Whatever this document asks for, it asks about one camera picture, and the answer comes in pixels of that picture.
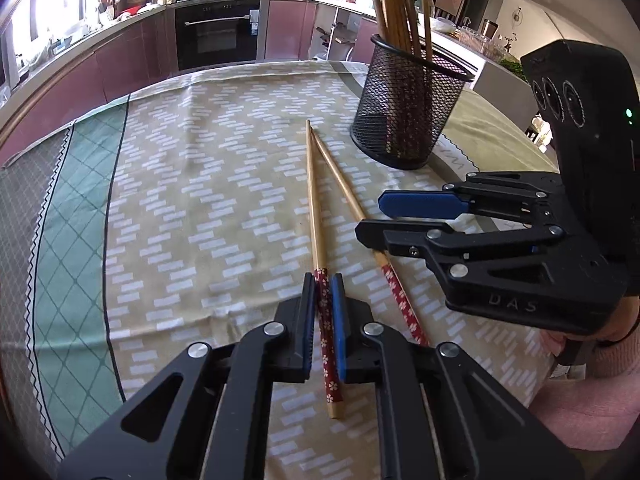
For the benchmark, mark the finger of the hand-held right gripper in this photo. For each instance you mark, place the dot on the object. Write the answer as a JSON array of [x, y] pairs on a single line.
[[420, 204], [395, 237]]

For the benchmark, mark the red plastic basin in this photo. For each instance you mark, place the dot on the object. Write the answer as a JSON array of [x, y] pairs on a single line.
[[132, 10]]

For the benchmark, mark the red-patterned wooden chopstick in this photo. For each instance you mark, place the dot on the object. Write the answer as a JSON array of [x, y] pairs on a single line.
[[347, 185], [315, 210]]

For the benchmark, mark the kitchen window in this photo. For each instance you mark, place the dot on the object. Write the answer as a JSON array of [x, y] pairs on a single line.
[[35, 15]]

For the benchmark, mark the clear food container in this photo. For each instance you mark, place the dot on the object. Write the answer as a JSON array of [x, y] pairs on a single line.
[[480, 42]]

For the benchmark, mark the black built-in oven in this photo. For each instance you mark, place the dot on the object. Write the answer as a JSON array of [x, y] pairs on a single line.
[[215, 35]]

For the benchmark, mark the person's right forearm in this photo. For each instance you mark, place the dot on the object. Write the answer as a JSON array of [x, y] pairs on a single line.
[[590, 400]]

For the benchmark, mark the pink kitchen base cabinets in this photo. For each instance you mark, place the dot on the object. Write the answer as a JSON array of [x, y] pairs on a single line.
[[287, 30], [100, 65]]

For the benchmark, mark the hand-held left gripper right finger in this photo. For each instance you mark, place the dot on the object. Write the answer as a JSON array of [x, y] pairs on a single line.
[[339, 330]]

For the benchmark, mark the white peninsula counter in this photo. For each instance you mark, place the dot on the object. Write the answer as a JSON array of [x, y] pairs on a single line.
[[505, 95]]

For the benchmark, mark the patterned beige teal tablecloth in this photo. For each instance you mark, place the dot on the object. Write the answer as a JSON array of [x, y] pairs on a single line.
[[200, 210]]

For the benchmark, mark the person's right hand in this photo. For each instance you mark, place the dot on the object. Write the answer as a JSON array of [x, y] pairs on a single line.
[[625, 322]]

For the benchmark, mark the black mesh utensil holder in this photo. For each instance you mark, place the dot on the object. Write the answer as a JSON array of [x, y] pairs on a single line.
[[370, 110]]

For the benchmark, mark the bunch of green herbs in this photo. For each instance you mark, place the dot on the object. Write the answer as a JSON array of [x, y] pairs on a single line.
[[514, 69]]

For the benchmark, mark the bunch of wooden chopsticks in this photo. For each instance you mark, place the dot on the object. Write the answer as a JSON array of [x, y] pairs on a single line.
[[395, 0]]

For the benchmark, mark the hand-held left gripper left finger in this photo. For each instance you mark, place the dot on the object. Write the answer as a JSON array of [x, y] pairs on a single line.
[[306, 330]]

